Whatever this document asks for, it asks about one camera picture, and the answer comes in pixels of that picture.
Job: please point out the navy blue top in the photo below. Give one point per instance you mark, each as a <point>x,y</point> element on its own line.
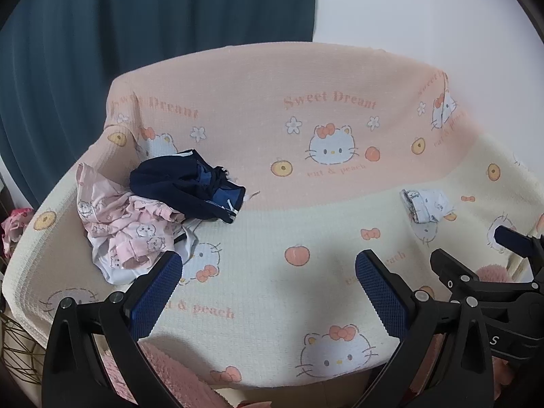
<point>217,196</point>

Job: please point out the pink cartoon printed garment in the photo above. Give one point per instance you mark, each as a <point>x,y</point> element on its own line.
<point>127,225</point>

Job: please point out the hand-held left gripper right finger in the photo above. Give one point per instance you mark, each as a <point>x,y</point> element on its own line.
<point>382,297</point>

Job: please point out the dark navy white-striped garment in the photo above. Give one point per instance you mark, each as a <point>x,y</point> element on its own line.
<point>170,182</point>

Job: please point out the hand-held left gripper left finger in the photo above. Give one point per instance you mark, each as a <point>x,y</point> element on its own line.
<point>156,293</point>

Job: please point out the pink cream cartoon cat blanket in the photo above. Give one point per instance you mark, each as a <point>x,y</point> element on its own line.
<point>263,238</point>

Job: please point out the blue curtain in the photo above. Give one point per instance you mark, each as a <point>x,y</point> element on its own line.
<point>127,21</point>

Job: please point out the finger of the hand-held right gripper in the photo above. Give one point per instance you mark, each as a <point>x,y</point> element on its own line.
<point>516,241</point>
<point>452,268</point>

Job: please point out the pink printed cloth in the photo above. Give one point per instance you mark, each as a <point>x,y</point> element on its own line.
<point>16,223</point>

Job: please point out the small folded white garment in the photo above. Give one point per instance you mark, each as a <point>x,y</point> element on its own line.
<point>427,206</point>

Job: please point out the person's pink fleece clothing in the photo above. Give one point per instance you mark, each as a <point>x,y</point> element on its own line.
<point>170,369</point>

